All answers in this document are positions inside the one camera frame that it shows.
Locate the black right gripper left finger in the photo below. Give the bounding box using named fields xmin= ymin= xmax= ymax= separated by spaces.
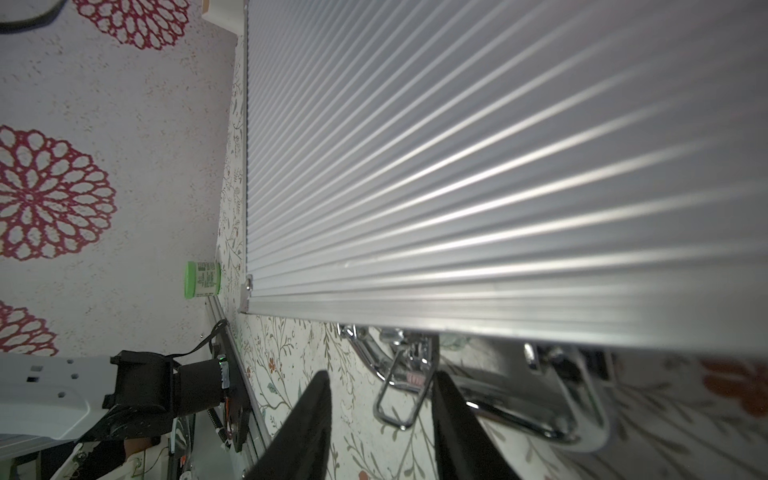
xmin=244 ymin=370 xmax=332 ymax=480

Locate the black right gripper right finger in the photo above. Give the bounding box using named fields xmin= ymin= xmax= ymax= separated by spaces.
xmin=432 ymin=371 xmax=520 ymax=480

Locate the aluminium poker set case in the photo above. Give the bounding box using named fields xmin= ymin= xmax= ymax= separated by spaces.
xmin=241 ymin=1 xmax=767 ymax=452

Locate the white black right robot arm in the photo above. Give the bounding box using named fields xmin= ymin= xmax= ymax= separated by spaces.
xmin=1 ymin=351 xmax=518 ymax=479

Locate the green capped white bottle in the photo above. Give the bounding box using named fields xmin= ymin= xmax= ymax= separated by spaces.
xmin=184 ymin=261 xmax=221 ymax=299

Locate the white tissue box bamboo lid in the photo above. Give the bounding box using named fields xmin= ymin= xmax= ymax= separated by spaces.
xmin=202 ymin=0 xmax=245 ymax=36

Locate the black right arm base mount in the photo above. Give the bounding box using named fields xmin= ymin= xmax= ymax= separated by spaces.
xmin=209 ymin=320 xmax=253 ymax=453

